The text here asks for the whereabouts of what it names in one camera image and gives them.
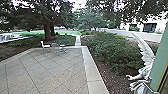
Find silver door lever handle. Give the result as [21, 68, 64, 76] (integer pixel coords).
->
[141, 81, 161, 94]

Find green framed glass door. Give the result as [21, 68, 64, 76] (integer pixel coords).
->
[126, 23, 168, 94]

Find grey metal outdoor chair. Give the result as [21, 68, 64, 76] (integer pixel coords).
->
[52, 40, 68, 55]

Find pale stone path curb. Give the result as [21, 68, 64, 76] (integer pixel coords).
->
[81, 45, 110, 94]

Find green garden shrubs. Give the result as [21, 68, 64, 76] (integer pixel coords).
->
[80, 30, 145, 73]

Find large dark tree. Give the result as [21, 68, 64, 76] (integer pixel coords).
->
[0, 0, 78, 43]

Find low green hedge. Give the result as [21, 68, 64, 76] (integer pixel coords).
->
[0, 33, 77, 61]

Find white background building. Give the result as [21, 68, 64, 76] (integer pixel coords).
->
[119, 15, 168, 34]

